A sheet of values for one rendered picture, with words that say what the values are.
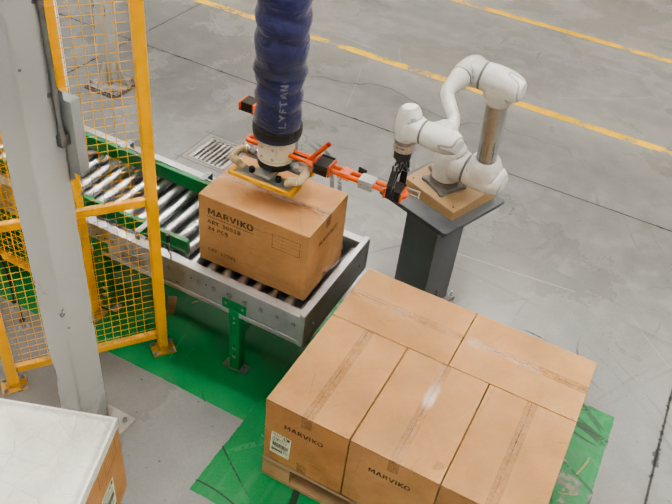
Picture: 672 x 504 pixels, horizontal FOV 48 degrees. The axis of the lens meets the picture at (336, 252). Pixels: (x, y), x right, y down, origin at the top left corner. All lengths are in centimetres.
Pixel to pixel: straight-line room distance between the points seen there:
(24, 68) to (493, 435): 226
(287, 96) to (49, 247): 114
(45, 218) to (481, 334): 202
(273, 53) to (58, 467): 174
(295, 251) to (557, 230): 242
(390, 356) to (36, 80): 189
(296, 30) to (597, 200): 330
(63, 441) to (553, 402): 205
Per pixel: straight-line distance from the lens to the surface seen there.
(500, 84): 349
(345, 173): 338
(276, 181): 349
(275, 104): 330
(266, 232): 355
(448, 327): 370
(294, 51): 319
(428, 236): 419
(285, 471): 361
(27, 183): 286
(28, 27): 261
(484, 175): 387
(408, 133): 312
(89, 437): 263
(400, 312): 372
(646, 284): 527
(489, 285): 483
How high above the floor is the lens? 312
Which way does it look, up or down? 40 degrees down
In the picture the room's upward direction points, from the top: 7 degrees clockwise
